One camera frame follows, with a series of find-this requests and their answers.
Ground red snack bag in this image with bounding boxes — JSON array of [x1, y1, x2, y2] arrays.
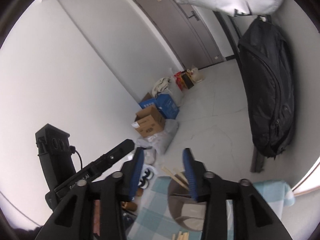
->
[[174, 71, 194, 90]]

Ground black backpack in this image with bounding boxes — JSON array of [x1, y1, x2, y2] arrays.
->
[[238, 17, 295, 158]]

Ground brown cardboard box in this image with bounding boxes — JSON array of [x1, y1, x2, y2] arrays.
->
[[131, 105, 165, 138]]

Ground grey door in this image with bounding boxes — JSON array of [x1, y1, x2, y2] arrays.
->
[[134, 0, 224, 69]]

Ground black white sneakers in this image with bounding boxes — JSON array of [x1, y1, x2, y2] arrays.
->
[[138, 166, 157, 190]]

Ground clear plastic bag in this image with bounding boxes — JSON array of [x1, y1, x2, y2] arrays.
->
[[136, 119, 179, 155]]

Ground chopsticks bundle in holder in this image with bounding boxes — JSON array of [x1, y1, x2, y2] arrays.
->
[[161, 166, 189, 191]]

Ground grey utensil holder cup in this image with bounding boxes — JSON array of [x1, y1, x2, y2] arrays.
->
[[168, 169, 206, 231]]

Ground blue checked tablecloth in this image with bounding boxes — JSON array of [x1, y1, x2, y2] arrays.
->
[[127, 176, 295, 239]]

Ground white cloth bag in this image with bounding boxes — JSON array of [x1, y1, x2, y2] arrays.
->
[[151, 77, 170, 98]]

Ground wooden chopstick on table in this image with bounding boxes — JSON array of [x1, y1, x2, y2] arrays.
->
[[171, 231, 190, 240]]

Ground blue cardboard box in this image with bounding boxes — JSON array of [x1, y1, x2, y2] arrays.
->
[[139, 93, 180, 119]]

